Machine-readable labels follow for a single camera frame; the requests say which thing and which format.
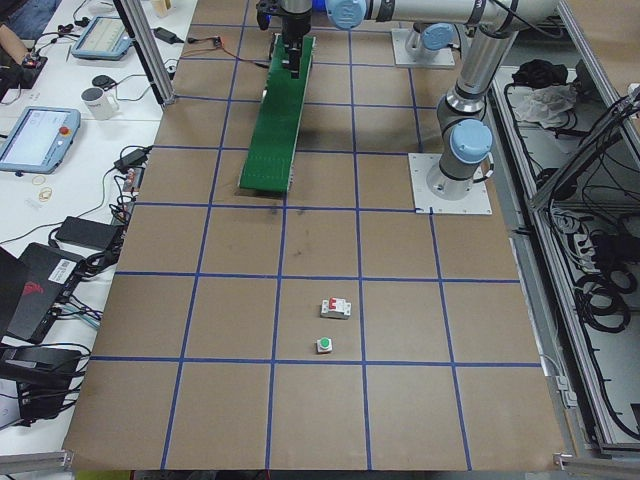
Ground black laptop red logo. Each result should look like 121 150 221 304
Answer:
1 242 84 344

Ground aluminium frame post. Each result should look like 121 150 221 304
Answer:
114 0 175 107

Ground green push button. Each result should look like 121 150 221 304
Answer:
316 337 333 354

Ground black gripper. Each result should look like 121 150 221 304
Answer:
282 19 311 79

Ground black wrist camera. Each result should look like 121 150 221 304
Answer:
256 0 274 31

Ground green conveyor belt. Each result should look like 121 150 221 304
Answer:
239 36 316 193

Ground white mug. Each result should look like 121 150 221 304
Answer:
81 87 119 121

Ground black power adapter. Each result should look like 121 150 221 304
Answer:
54 216 123 251

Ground blue teach pendant far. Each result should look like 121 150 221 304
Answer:
70 16 132 61

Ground blue teach pendant near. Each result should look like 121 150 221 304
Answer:
1 107 81 174

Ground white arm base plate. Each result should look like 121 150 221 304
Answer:
391 23 455 69
408 153 492 215

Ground white red circuit breaker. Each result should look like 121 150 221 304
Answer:
320 297 352 320

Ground red black power cable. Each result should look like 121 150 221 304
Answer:
185 34 271 69

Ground blue teach pendant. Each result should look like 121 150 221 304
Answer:
1 107 81 174
70 16 132 61

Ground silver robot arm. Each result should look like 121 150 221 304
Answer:
325 0 558 152
256 1 474 57

